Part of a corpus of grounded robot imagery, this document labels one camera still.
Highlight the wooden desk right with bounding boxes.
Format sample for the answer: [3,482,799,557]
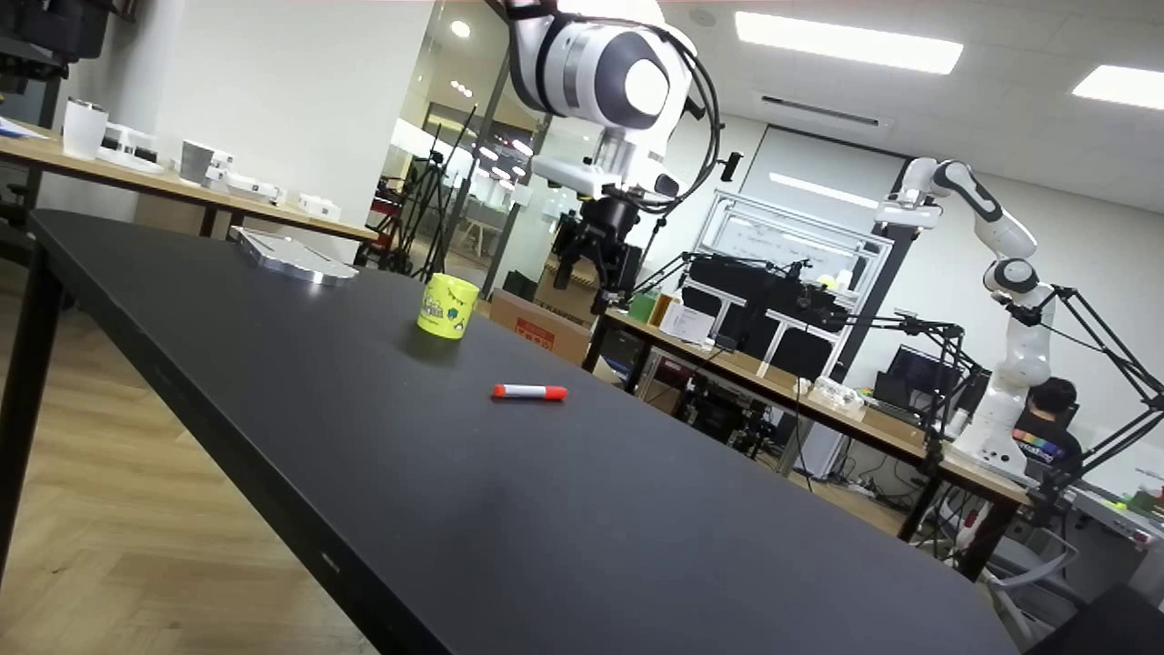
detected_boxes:
[583,311,1030,579]

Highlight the white metal shelf rack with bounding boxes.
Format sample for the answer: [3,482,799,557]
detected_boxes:
[682,188,917,382]

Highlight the wooden desk left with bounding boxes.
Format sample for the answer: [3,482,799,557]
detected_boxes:
[0,129,376,244]

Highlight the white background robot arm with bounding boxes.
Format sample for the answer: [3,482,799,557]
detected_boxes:
[884,157,1076,482]

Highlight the wooden desk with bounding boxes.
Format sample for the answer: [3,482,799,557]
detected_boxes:
[0,129,376,244]
[583,311,1030,579]

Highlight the orange marker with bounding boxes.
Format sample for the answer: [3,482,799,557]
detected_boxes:
[491,382,566,406]

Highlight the black monitors on desk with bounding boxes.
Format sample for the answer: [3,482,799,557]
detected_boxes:
[682,256,848,380]

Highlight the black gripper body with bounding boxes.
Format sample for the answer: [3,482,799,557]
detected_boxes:
[552,192,642,292]

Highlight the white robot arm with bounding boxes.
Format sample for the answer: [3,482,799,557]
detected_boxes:
[491,0,720,294]

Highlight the yellow mug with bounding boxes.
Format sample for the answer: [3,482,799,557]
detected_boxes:
[416,272,480,344]

